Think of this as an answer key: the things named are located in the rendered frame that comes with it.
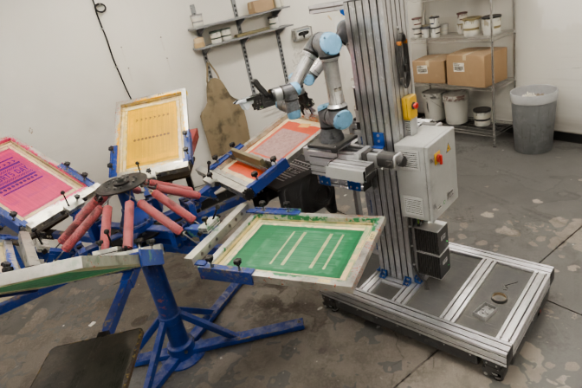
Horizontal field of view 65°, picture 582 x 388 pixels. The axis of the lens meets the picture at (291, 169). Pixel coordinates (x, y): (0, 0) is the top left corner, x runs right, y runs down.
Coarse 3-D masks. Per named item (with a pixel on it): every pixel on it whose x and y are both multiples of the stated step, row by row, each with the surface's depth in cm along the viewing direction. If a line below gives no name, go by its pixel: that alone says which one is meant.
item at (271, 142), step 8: (280, 128) 344; (288, 128) 338; (296, 128) 332; (272, 136) 338; (280, 136) 333; (288, 136) 327; (264, 144) 333; (272, 144) 328; (248, 152) 333; (256, 152) 327; (264, 152) 322; (232, 168) 323; (240, 168) 318; (248, 168) 313
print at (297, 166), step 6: (294, 162) 341; (300, 162) 339; (288, 168) 333; (294, 168) 330; (300, 168) 328; (306, 168) 326; (282, 174) 324; (288, 174) 322; (294, 174) 320; (282, 180) 314
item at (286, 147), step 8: (304, 128) 327; (312, 128) 322; (296, 136) 322; (304, 136) 317; (280, 144) 323; (288, 144) 317; (296, 144) 312; (272, 152) 317; (280, 152) 312; (288, 152) 307; (248, 176) 304
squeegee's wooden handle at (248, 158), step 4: (232, 148) 324; (232, 152) 325; (236, 152) 317; (240, 152) 313; (244, 152) 310; (236, 156) 322; (240, 156) 316; (244, 156) 309; (248, 156) 304; (252, 156) 301; (256, 156) 299; (244, 160) 315; (248, 160) 309; (252, 160) 302; (256, 160) 296; (260, 160) 292; (252, 164) 307; (256, 164) 300; (260, 164) 295; (264, 164) 295
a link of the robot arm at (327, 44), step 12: (324, 36) 238; (336, 36) 239; (324, 48) 238; (336, 48) 240; (324, 60) 243; (336, 60) 245; (324, 72) 250; (336, 72) 247; (336, 84) 249; (336, 96) 251; (336, 108) 253; (336, 120) 253; (348, 120) 256
